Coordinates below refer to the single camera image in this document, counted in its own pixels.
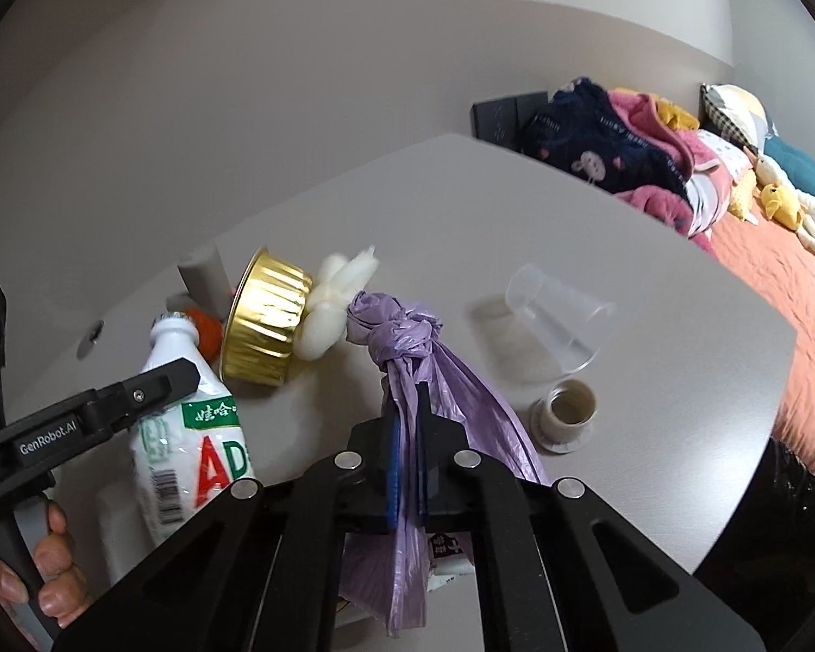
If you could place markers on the small grey spool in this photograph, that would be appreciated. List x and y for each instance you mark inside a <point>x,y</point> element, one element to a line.
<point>570,421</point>

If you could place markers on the navy printed blanket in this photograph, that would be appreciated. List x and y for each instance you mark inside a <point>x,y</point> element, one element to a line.
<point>584,142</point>

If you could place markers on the black headboard panel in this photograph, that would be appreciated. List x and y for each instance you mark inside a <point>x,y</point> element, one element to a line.
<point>499,119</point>

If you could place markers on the white striped blanket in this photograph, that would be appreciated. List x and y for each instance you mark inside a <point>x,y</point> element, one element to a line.
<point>706,200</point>

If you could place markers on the white box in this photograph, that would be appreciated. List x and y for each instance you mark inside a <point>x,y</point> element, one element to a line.
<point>119,530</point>

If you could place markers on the small grey block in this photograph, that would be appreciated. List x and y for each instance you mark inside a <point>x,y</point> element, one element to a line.
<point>204,275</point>

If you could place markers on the orange plastic cap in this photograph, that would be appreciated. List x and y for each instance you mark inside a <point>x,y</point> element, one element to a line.
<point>207,336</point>

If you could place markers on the person's left hand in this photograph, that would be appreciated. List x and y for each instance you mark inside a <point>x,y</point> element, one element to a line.
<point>61,557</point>

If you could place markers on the white dotted cloth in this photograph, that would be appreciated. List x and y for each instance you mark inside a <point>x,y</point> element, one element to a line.
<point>720,149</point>

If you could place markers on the white printed packet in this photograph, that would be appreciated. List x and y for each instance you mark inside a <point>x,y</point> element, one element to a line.
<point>448,557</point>

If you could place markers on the white foam sponge brush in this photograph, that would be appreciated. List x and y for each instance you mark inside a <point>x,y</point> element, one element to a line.
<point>322,326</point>

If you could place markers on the orange bed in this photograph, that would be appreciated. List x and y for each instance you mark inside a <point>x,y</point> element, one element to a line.
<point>788,312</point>

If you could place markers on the yellow dotted pillow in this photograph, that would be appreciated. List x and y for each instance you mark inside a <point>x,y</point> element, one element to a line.
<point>744,197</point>

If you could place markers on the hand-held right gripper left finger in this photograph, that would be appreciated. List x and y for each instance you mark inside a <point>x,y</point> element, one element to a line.
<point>392,472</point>

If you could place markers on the teal pillow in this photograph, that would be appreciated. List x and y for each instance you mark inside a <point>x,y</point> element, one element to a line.
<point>801,166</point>

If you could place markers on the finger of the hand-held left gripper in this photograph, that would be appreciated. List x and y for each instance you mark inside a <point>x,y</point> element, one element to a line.
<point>149,390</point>

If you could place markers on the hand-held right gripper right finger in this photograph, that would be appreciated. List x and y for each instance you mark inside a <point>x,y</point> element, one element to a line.
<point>421,462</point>

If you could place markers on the grey yellow patchwork pillow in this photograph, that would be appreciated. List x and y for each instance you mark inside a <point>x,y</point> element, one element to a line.
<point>737,108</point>

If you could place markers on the gold foil cup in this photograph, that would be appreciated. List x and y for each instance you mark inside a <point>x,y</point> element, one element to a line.
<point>265,326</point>

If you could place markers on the yellow garment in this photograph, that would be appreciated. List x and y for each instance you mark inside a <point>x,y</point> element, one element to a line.
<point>679,115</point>

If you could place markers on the purple plastic bag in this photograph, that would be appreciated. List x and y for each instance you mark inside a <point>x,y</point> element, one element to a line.
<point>448,380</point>

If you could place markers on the white drink bottle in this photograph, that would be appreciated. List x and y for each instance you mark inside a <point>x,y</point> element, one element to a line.
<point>176,462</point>

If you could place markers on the clear plastic cup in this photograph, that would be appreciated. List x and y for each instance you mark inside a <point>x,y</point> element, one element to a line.
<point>557,326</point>

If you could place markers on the yellow duck plush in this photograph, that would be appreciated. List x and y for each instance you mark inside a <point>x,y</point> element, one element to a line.
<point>781,200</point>

